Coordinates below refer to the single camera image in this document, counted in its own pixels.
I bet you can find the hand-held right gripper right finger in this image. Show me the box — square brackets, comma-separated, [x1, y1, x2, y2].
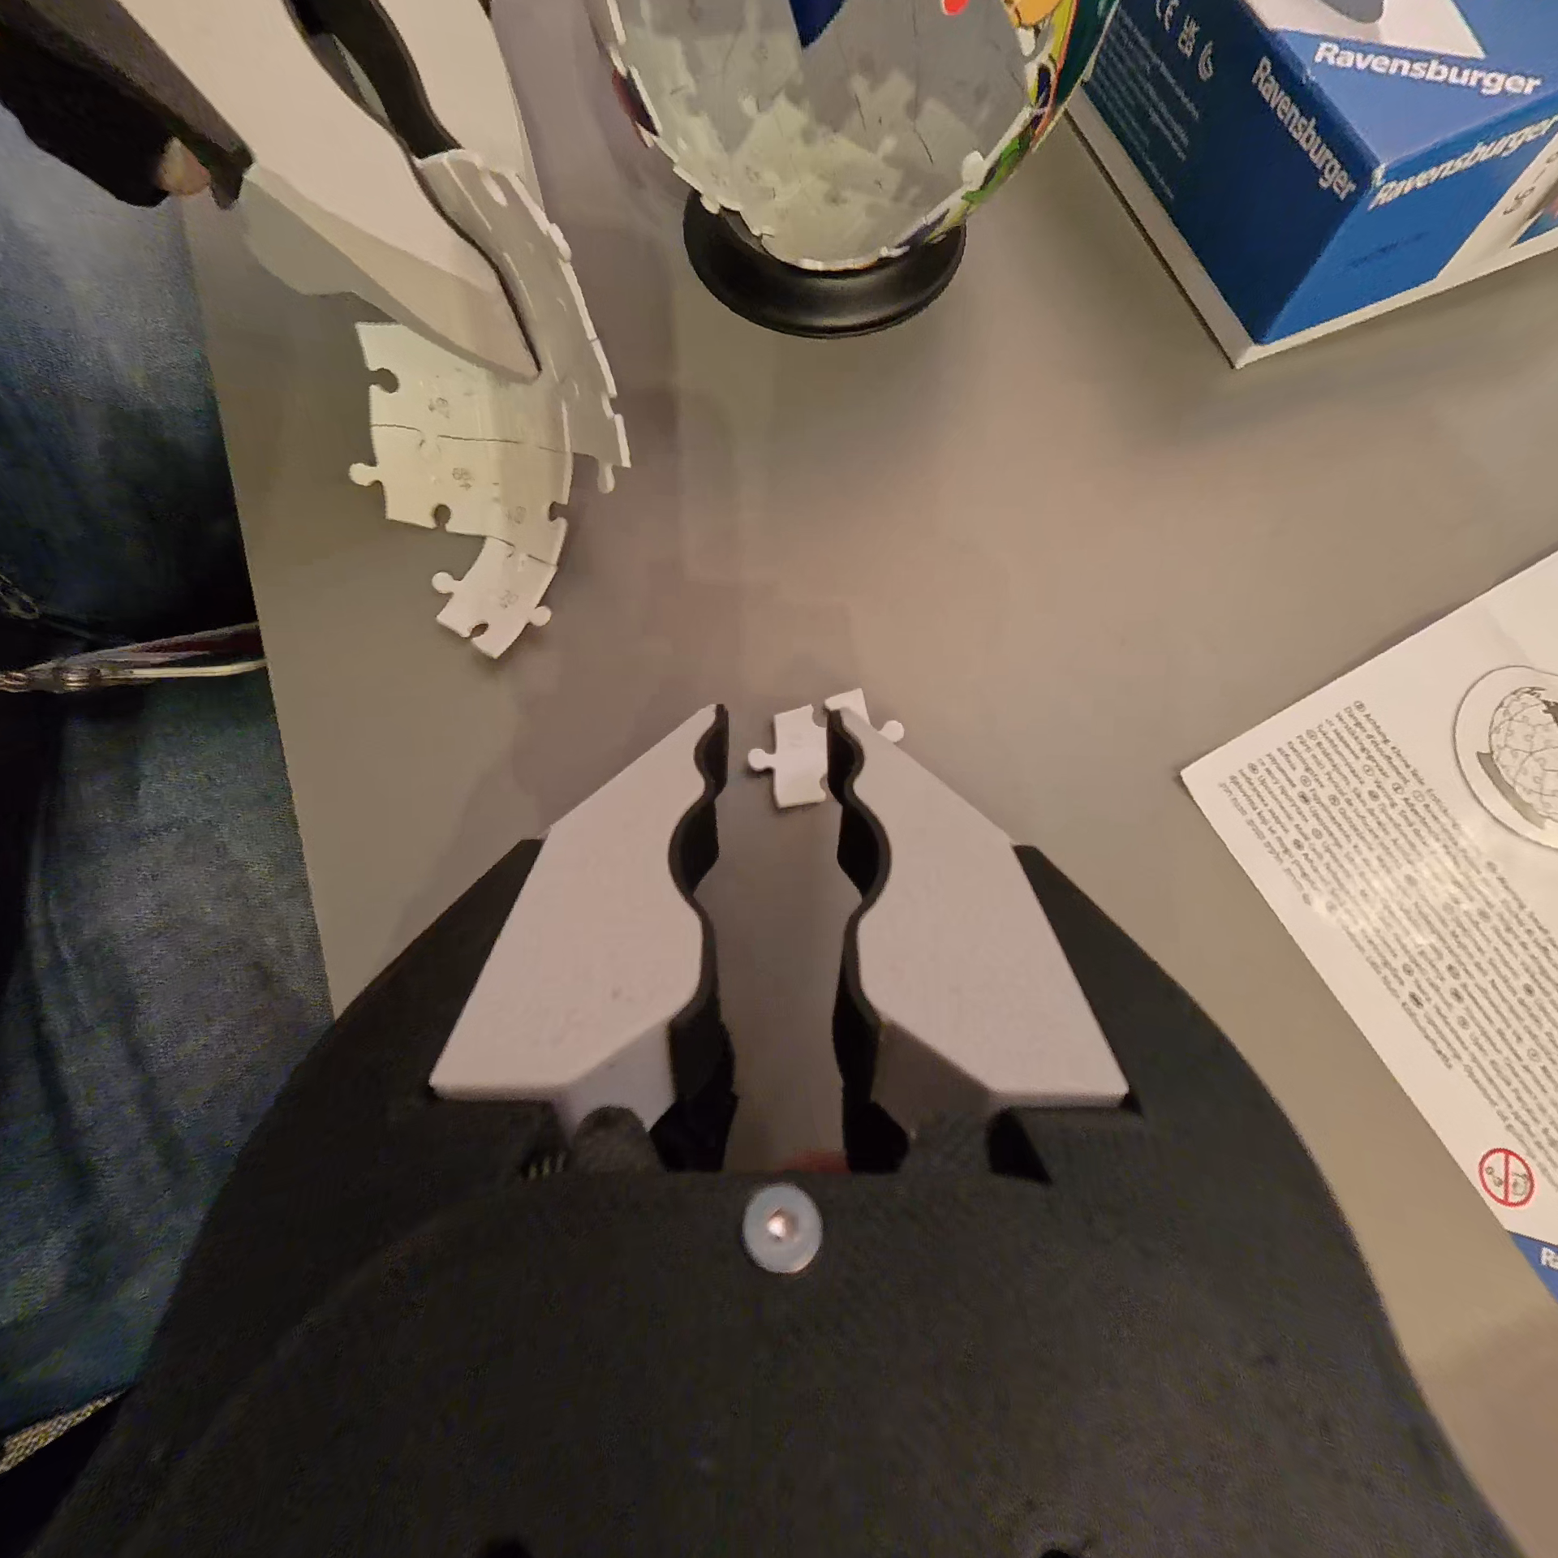
[825, 710, 1130, 1146]

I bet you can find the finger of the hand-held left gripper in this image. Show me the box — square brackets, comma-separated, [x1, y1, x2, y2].
[158, 0, 545, 375]
[296, 0, 545, 187]

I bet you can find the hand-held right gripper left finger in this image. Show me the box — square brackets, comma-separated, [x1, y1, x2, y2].
[429, 702, 739, 1140]

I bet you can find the curved puzzle piece strip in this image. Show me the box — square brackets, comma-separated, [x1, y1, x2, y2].
[349, 148, 635, 663]

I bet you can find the colourful puzzle ball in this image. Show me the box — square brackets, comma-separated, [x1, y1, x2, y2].
[584, 0, 1115, 270]

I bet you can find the black ball stand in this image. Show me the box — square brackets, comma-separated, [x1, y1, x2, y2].
[682, 189, 969, 341]

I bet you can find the blue puzzle box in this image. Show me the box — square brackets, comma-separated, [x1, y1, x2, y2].
[1071, 0, 1558, 371]

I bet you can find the person's jeans leg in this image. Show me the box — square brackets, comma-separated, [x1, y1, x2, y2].
[0, 109, 336, 1439]

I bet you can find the white instruction leaflet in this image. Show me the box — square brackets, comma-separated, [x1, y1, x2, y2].
[1180, 554, 1558, 1310]

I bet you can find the lanyard with metal clip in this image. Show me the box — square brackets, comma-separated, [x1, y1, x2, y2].
[0, 621, 266, 698]

